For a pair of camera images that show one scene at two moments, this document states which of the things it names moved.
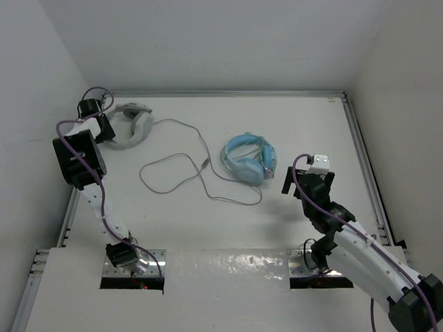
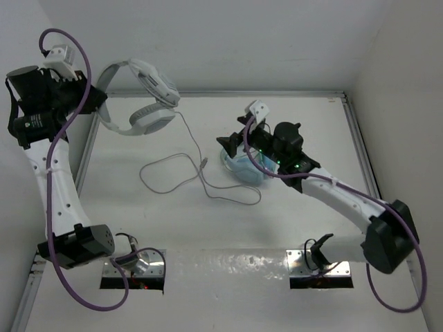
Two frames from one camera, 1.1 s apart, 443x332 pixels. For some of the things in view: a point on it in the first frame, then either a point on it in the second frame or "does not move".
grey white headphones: [132, 124] to [156, 117]
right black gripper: [289, 179] to [231, 142]
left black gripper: [107, 135] to [79, 86]
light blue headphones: [252, 158] does not move
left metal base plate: [157, 265] does not move
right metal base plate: [300, 262] does not move
